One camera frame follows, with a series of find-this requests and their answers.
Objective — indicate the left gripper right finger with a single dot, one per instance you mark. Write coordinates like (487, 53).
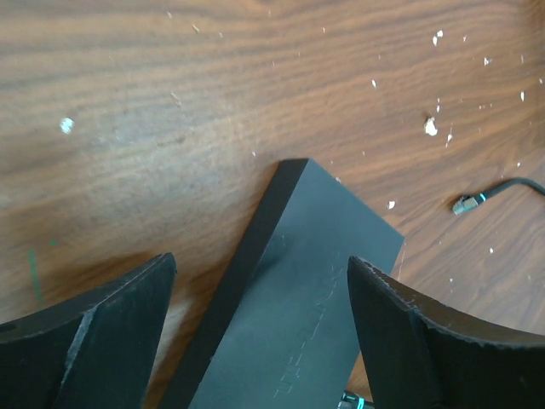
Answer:
(420, 353)

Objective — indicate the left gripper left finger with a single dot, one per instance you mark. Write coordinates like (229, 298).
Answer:
(95, 350)

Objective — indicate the black cable teal plugs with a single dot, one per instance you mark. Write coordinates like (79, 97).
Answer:
(350, 400)

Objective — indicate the black network switch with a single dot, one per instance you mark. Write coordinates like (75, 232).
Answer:
(279, 330)

